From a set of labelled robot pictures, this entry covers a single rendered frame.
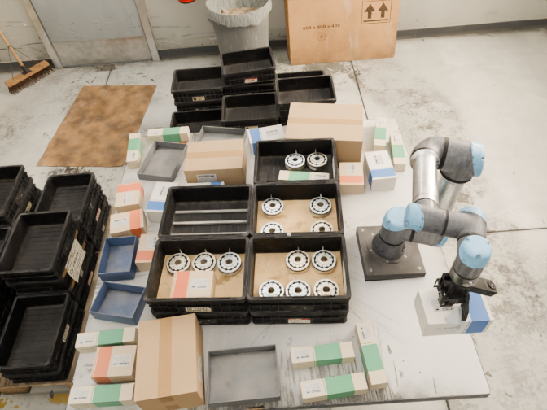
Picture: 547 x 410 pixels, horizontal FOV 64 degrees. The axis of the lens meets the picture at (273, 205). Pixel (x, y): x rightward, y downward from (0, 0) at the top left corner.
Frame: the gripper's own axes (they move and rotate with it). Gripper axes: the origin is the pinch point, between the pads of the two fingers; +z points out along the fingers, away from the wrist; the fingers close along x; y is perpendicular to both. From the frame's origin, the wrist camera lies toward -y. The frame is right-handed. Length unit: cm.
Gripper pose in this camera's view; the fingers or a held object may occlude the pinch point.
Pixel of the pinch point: (452, 307)
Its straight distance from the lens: 155.0
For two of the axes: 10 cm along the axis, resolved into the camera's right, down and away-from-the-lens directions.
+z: 0.7, 6.4, 7.7
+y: -10.0, 0.8, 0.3
